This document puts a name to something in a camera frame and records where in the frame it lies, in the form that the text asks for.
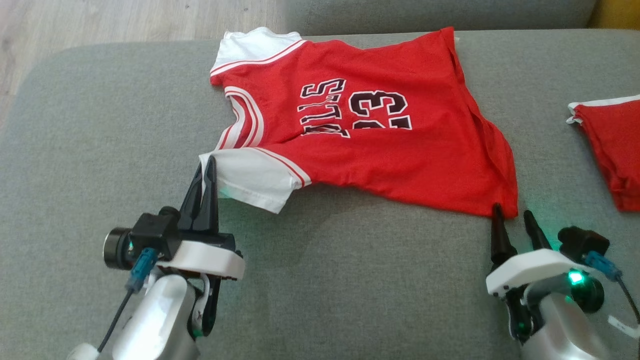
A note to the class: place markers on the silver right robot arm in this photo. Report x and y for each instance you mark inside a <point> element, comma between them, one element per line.
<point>560,335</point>

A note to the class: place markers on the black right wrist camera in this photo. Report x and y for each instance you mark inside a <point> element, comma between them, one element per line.
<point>582,242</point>

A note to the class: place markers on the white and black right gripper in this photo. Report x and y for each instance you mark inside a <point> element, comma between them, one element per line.
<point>530,267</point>

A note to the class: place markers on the red basketball jersey number 23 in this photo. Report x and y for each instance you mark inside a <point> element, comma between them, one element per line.
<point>375,160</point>

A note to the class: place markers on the red shorts with white trim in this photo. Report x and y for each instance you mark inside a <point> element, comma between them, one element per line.
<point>617,145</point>

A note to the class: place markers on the grey sofa ottoman cushion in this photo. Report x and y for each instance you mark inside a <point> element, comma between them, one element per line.
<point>425,12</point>

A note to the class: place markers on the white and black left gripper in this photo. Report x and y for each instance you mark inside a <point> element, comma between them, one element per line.
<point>210,257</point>

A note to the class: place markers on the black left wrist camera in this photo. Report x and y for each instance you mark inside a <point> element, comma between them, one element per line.
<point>150,232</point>

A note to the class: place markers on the yellow cushion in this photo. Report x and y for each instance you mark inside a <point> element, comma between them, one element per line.
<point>617,12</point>

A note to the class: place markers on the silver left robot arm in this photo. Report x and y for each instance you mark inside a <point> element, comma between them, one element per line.
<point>160,315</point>

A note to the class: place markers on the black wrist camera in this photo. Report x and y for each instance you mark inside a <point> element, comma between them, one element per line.
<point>582,242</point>
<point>150,232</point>

